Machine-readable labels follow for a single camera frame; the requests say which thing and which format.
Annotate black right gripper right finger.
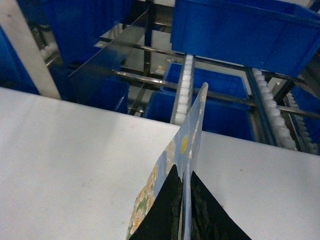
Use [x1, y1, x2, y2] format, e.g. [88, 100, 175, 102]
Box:
[190, 172, 250, 240]

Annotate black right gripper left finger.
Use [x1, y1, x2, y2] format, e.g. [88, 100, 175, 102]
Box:
[130, 164, 183, 240]

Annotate flower gift bag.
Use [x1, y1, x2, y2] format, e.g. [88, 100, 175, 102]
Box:
[126, 82, 209, 240]

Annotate steel roller conveyor rack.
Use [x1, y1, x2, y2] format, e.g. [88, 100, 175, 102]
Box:
[69, 9, 320, 154]

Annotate blue tote right shelf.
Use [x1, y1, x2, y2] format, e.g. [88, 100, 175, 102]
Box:
[170, 0, 320, 77]

